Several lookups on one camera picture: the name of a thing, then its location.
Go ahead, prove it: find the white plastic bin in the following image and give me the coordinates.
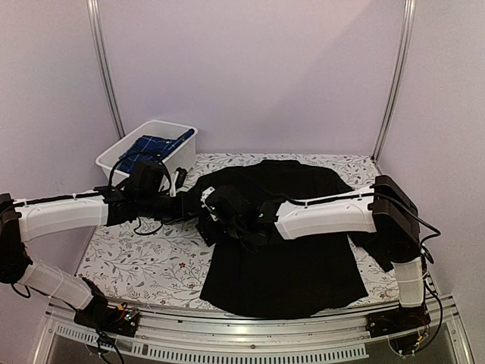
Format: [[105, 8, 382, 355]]
[[95, 120, 198, 185]]

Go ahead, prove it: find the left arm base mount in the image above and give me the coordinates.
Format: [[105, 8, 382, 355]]
[[74, 293, 140, 337]]

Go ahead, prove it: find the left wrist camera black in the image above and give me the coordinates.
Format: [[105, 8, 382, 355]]
[[124, 161, 187, 199]]

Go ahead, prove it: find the aluminium corner post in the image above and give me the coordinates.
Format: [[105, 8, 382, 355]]
[[86, 0, 126, 140], [371, 0, 416, 165]]

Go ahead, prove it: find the left aluminium corner post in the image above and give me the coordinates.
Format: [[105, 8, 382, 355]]
[[86, 0, 126, 140]]

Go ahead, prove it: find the floral patterned tablecloth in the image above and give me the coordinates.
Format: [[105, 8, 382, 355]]
[[74, 152, 429, 312]]

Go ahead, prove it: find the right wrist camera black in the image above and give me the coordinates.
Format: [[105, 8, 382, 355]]
[[201, 185, 249, 224]]

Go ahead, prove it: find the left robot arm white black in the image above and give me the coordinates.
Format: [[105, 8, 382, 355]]
[[1, 187, 199, 329]]

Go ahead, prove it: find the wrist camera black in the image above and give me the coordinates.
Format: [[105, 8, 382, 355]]
[[124, 161, 187, 199], [201, 185, 249, 224]]

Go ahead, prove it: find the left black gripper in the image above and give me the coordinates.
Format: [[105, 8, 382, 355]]
[[138, 190, 203, 226]]

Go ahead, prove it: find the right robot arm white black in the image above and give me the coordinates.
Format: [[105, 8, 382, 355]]
[[200, 175, 440, 331]]

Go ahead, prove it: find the black long sleeve shirt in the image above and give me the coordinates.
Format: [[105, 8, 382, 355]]
[[191, 160, 392, 319]]

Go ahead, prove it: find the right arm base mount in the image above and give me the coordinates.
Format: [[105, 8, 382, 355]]
[[365, 303, 431, 338]]

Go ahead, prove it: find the blue plaid shirt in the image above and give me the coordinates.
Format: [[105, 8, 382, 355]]
[[117, 128, 195, 174]]

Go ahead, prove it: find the aluminium front rail frame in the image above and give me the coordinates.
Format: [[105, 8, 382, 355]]
[[33, 294, 475, 363]]

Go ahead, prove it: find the right aluminium corner post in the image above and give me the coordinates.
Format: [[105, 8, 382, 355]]
[[371, 0, 416, 165]]

